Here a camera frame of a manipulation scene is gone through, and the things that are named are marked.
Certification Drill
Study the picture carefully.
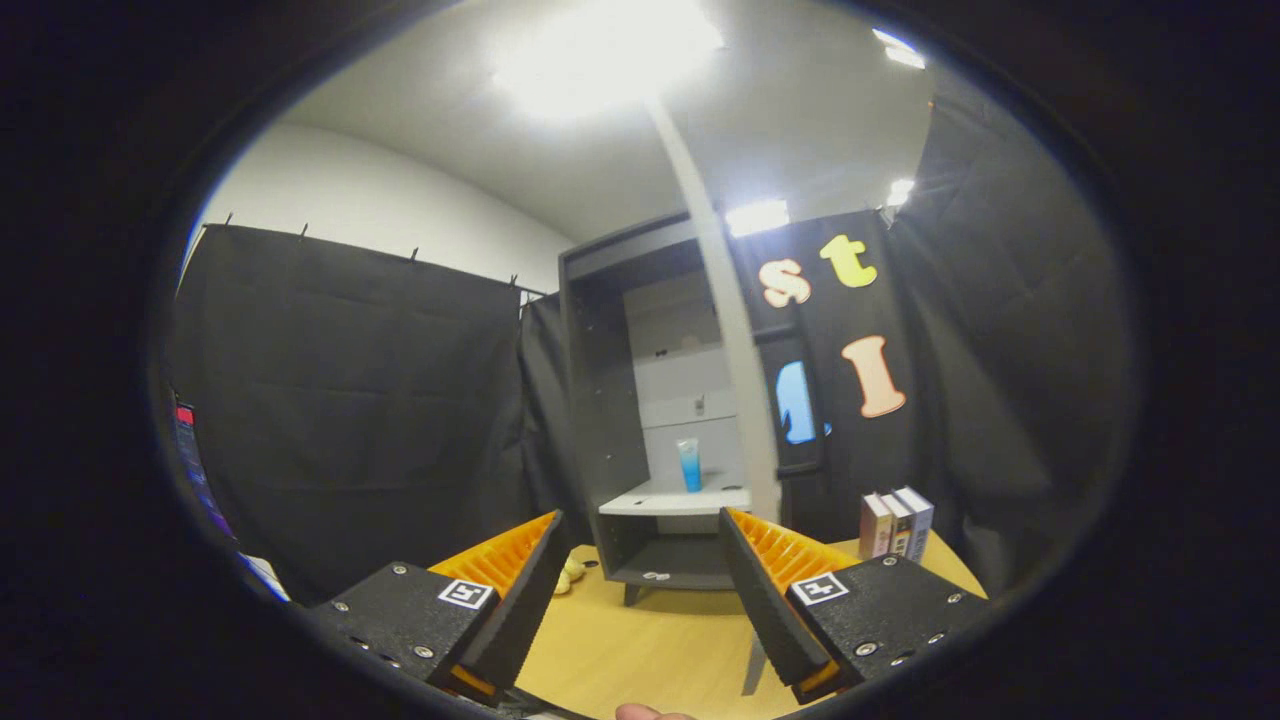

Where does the beige cabinet door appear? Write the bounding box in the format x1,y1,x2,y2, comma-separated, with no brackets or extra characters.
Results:
645,95,784,526

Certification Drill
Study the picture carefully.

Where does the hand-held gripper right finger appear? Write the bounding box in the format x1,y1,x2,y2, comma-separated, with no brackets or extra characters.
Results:
718,506,993,706

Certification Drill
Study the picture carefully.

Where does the white side desk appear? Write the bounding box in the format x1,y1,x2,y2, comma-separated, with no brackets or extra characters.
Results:
238,553,291,601

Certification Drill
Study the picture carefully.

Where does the white spine book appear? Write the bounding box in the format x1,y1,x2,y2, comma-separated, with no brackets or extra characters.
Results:
880,490,916,558

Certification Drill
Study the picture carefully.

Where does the large ceiling light panel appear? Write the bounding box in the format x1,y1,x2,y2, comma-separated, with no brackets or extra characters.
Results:
490,0,726,126

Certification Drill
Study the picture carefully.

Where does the black door handle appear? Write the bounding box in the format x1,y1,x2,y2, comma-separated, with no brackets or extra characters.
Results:
752,322,831,479

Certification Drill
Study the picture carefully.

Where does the computer monitor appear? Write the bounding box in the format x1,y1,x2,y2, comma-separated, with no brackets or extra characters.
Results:
168,392,239,546

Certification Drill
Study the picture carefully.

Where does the grey cabinet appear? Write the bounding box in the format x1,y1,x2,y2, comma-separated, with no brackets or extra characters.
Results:
558,212,753,608

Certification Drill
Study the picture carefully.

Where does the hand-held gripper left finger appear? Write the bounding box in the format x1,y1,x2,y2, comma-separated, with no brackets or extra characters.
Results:
305,509,573,709

